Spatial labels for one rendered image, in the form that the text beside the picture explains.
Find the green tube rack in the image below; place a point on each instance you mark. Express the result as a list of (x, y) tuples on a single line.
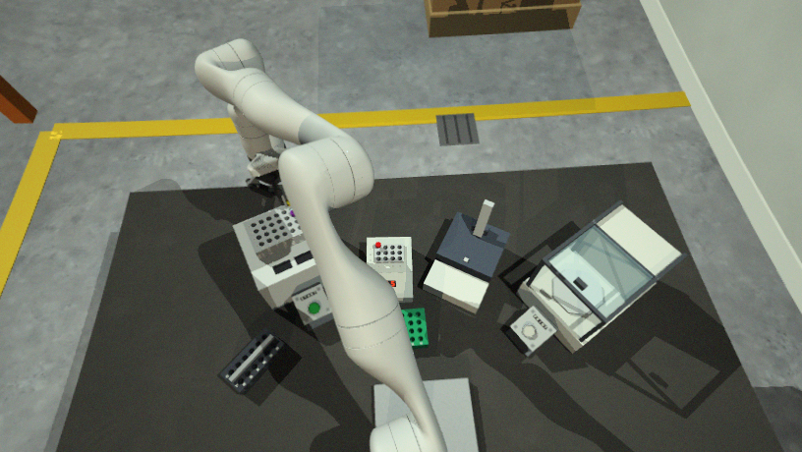
[(415, 317)]

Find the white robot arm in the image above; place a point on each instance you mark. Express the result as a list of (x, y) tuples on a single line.
[(327, 170)]

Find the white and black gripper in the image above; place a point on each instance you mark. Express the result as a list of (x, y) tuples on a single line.
[(271, 178)]

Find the white benchtop mixer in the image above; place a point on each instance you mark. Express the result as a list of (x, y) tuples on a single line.
[(284, 266)]

